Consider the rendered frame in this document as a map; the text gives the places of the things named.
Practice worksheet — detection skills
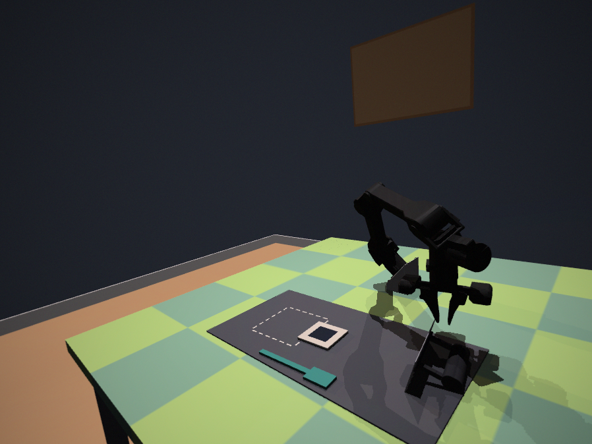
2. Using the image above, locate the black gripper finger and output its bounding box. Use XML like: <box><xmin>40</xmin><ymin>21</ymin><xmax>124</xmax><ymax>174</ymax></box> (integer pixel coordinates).
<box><xmin>419</xmin><ymin>291</ymin><xmax>440</xmax><ymax>323</ymax></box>
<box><xmin>448</xmin><ymin>297</ymin><xmax>467</xmax><ymax>325</ymax></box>

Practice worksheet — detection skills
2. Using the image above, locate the beige square tile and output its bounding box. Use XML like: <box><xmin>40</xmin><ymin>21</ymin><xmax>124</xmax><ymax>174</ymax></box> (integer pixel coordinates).
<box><xmin>297</xmin><ymin>321</ymin><xmax>348</xmax><ymax>350</ymax></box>

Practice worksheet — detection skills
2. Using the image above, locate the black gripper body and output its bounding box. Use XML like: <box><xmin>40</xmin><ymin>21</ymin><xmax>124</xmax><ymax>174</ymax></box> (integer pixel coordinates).
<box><xmin>398</xmin><ymin>258</ymin><xmax>492</xmax><ymax>306</ymax></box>

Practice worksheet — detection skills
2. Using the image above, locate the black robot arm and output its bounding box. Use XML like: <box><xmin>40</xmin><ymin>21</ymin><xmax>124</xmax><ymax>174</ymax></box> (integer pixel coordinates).
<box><xmin>354</xmin><ymin>182</ymin><xmax>492</xmax><ymax>278</ymax></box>

